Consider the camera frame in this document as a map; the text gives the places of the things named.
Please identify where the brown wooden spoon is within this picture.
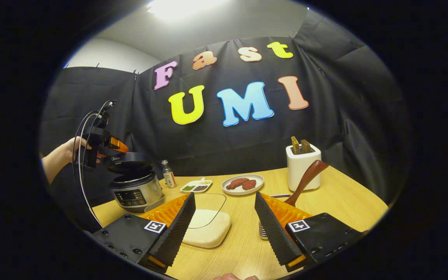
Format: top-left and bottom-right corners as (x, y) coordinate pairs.
(284, 160), (329, 207)

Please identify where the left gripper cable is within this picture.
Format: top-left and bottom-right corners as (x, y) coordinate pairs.
(72, 100), (116, 228)

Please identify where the black backdrop cloth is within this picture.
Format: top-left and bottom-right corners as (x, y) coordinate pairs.
(39, 8), (411, 234)

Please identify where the grey rice cooker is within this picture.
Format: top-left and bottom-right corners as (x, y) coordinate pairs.
(107, 152), (163, 213)

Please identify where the small clear glass bottle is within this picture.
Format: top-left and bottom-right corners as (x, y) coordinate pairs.
(161, 159), (177, 189)

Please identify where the white divided bean dish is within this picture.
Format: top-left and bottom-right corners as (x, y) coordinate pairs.
(180, 178), (213, 193)

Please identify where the white toaster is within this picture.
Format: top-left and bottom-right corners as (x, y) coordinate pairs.
(286, 144), (322, 192)

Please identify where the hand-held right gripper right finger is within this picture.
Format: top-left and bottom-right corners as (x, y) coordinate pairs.
(254, 191), (366, 273)

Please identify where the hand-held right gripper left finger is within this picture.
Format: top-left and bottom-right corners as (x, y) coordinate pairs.
(92, 192), (196, 273)

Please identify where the white round plate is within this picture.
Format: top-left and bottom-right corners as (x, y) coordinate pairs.
(222, 174), (264, 196)

